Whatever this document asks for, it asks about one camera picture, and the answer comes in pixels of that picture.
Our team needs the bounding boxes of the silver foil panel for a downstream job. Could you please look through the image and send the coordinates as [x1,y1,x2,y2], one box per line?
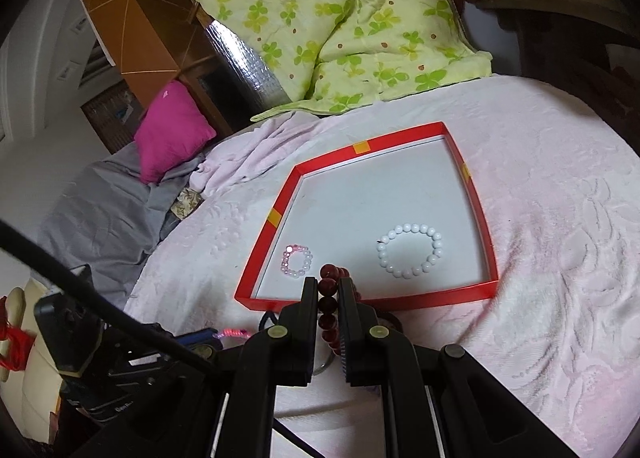
[200,18,296,123]

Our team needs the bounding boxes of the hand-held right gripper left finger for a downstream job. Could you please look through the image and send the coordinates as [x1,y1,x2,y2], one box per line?
[75,277,321,458]

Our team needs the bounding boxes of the thin black cord loop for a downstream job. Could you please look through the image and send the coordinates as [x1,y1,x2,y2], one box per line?
[257,310,281,335]

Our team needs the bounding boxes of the red shallow tray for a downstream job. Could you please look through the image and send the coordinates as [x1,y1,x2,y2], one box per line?
[234,121,499,313]

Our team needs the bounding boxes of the pink crystal bead bracelet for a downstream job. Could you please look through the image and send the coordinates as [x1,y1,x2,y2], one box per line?
[281,244,315,279]

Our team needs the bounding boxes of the cream padded seat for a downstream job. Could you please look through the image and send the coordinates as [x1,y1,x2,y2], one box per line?
[0,278,68,445]

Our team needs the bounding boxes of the green clover print quilt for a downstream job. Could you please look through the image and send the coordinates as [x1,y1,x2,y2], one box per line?
[192,0,493,125]

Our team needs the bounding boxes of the thick black cable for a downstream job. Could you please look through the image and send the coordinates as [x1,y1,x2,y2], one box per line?
[0,219,217,375]

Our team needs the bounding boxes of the dark wooden furniture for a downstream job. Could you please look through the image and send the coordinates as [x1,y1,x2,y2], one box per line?
[464,0,640,139]

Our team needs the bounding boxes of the grey bed sheet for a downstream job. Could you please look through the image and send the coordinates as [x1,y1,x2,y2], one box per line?
[37,140,206,309]

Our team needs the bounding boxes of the pale pink textured blanket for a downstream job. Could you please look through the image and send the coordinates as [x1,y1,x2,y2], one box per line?
[124,72,640,458]

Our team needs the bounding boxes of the white bead bracelet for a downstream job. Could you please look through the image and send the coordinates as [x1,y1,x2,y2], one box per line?
[376,223,444,279]

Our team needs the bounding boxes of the patterned beige cloth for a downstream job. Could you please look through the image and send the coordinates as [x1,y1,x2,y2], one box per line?
[170,188,204,219]

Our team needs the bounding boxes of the red tassel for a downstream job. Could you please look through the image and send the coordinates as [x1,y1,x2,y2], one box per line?
[0,295,37,375]

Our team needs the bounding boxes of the dark red bead bracelet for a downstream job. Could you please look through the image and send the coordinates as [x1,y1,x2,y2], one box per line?
[318,263,366,355]

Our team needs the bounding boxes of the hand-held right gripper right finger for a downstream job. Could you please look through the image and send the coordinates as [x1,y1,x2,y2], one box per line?
[337,277,576,458]

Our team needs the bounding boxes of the dark wicker cabinet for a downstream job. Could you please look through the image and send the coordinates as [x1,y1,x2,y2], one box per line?
[81,82,151,155]

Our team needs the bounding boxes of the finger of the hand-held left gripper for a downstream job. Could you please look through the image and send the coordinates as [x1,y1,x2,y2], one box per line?
[172,328,250,350]

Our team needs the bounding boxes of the magenta pillow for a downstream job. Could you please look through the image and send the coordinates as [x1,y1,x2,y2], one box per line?
[133,80,217,185]

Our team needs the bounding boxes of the brown wooden frame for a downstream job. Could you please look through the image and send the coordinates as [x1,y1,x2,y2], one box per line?
[172,5,236,139]

